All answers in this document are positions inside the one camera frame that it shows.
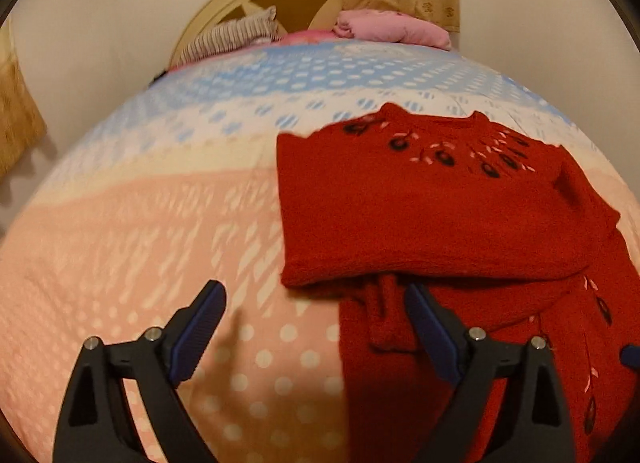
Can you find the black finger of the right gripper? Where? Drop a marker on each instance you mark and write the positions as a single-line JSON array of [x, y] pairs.
[[630, 356]]

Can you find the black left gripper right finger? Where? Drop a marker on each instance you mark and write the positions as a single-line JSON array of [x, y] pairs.
[[532, 422]]

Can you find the red knitted sweater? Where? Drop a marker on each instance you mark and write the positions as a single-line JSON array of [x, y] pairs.
[[502, 229]]

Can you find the pink blue dotted bedsheet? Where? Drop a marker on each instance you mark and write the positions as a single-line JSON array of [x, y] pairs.
[[178, 187]]

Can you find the beige curtain at left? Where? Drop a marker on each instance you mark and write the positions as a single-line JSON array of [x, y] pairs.
[[21, 123]]

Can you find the black object beside bed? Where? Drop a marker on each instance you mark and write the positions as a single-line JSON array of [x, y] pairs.
[[158, 77]]

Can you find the pink folded blanket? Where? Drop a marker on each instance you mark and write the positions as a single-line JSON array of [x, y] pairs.
[[387, 26]]

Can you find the striped pillow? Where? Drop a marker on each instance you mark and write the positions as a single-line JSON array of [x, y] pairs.
[[230, 36]]

